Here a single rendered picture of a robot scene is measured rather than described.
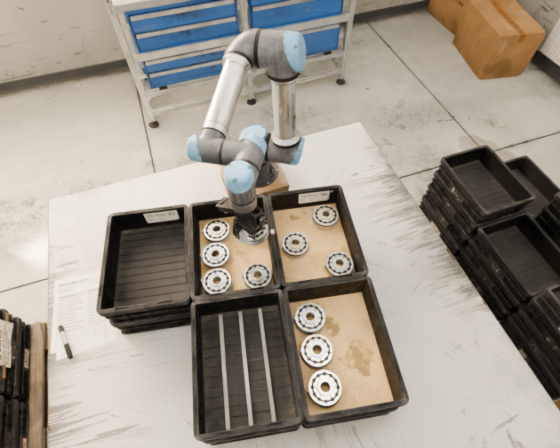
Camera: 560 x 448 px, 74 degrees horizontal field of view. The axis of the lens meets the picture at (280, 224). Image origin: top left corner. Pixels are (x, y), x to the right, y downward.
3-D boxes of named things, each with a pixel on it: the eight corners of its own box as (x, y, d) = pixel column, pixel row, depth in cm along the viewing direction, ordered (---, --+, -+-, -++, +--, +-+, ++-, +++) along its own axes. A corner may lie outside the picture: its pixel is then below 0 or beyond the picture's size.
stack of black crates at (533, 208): (469, 190, 246) (485, 166, 226) (508, 179, 251) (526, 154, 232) (509, 239, 224) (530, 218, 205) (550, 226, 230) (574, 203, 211)
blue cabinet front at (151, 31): (150, 88, 280) (124, 11, 234) (243, 68, 293) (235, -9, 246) (151, 90, 279) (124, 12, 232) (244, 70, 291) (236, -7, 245)
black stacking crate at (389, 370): (283, 301, 133) (282, 288, 124) (363, 290, 136) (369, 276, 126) (303, 426, 111) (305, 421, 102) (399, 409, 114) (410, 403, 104)
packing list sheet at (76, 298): (50, 282, 150) (49, 282, 150) (108, 265, 154) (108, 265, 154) (50, 363, 133) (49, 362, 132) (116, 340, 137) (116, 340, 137)
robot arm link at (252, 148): (229, 128, 106) (217, 157, 101) (268, 133, 104) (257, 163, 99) (234, 148, 113) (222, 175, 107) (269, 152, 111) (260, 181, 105)
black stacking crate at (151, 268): (119, 231, 151) (108, 214, 141) (194, 221, 153) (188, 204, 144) (110, 326, 129) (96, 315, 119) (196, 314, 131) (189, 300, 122)
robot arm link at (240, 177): (257, 159, 97) (248, 184, 93) (260, 185, 107) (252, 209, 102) (228, 154, 99) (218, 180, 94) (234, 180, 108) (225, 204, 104)
